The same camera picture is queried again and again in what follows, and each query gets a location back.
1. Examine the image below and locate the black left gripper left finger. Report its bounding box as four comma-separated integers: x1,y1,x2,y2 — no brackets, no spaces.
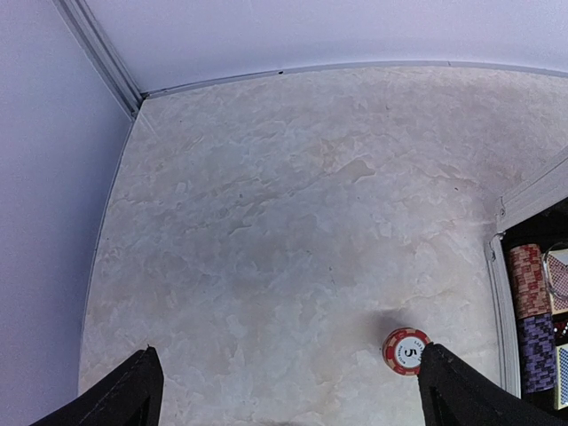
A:
35,346,164,425

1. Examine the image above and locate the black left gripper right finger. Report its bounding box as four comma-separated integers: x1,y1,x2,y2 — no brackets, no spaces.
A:
418,344,567,425

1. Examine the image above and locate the red poker chip stack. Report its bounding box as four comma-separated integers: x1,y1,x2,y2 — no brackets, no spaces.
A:
382,327,431,376

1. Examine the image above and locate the blue playing card deck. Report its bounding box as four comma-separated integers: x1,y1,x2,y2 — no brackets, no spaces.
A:
554,344,568,410

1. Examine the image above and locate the aluminium poker chip case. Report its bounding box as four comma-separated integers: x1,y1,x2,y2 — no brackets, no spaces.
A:
485,152,567,424

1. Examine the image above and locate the red playing card deck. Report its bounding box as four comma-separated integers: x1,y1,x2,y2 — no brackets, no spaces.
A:
543,248,567,314

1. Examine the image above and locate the purple chip row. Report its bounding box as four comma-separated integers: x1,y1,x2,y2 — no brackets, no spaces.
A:
517,313,556,394

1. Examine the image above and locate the red chip row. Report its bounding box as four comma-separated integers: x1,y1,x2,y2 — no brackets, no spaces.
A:
509,243,551,320

